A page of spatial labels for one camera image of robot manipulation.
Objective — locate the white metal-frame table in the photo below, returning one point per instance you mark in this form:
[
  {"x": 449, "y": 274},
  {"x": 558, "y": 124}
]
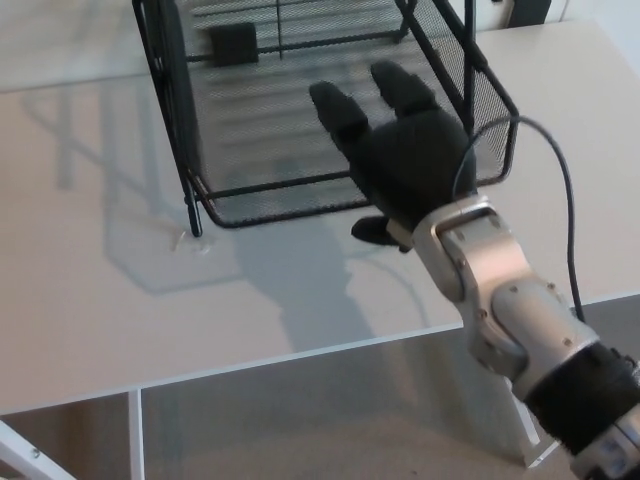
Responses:
[{"x": 100, "y": 300}]

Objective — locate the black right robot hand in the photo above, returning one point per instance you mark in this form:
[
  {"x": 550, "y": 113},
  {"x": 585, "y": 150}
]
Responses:
[{"x": 415, "y": 160}]

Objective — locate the white cabinet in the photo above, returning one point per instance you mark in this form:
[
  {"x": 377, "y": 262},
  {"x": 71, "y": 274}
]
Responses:
[{"x": 60, "y": 35}]

